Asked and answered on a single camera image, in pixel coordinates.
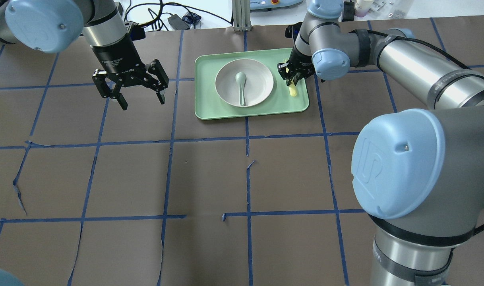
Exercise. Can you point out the black power adapter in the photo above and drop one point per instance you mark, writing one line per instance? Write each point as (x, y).
(177, 23)

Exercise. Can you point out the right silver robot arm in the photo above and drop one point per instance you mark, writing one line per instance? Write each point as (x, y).
(419, 173)

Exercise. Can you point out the yellow plastic fork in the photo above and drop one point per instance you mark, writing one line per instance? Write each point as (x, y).
(292, 89)

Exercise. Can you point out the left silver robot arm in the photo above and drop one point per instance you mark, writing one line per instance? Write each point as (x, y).
(50, 26)

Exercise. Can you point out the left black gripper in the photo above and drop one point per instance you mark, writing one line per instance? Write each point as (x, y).
(117, 57)

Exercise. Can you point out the aluminium frame post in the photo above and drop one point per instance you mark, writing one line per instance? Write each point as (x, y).
(241, 15)

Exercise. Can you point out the pale green spoon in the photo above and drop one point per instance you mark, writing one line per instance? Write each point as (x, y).
(241, 80)

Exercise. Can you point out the light green tray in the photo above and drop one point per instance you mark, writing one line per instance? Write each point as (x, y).
(209, 106)

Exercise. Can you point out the blue teach pendant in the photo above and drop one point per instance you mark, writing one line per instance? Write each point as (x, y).
(269, 5)

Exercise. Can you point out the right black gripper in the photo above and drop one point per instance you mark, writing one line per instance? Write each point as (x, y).
(300, 63)

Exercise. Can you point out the white round plate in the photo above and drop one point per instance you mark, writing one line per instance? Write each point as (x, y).
(260, 82)

